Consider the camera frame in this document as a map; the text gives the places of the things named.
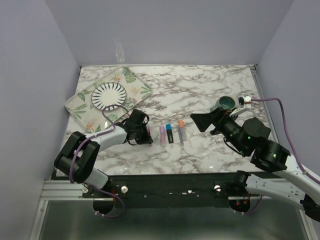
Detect orange pen cap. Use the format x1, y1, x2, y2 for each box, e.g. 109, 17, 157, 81
178, 119, 185, 128

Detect green ceramic cup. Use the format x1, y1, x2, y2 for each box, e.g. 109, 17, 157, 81
209, 96, 236, 112

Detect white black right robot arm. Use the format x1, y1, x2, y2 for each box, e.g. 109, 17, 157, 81
190, 107, 320, 221

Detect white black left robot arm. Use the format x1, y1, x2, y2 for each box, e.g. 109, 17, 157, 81
54, 109, 153, 198

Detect pink thin pen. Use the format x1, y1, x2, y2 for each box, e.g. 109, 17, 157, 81
148, 126, 154, 147

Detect pink highlighter pen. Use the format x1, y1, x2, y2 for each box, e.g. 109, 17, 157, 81
160, 132, 166, 147

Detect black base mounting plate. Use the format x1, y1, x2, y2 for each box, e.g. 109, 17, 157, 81
83, 173, 252, 212

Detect orange clear marker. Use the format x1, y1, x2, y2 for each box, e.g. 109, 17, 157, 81
181, 127, 187, 141

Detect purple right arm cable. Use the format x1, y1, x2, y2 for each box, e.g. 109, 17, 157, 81
243, 97, 320, 216

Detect clear champagne glass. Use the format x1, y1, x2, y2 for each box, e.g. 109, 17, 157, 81
114, 38, 125, 65

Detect grey pen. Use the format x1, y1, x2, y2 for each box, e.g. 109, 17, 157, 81
177, 126, 184, 146

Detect blue striped white plate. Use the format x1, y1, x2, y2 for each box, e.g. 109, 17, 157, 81
91, 82, 127, 111

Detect blue pen cap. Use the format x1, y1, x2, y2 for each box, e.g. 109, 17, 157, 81
165, 123, 172, 131

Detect floral rectangular tray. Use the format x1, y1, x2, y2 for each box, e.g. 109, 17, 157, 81
65, 66, 152, 133

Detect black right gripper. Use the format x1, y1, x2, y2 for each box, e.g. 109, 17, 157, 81
190, 105, 248, 156

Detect purple pen cap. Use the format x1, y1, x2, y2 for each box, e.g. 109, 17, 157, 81
159, 125, 166, 134

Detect blue black highlighter pen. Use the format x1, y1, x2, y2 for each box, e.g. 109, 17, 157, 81
166, 129, 174, 144

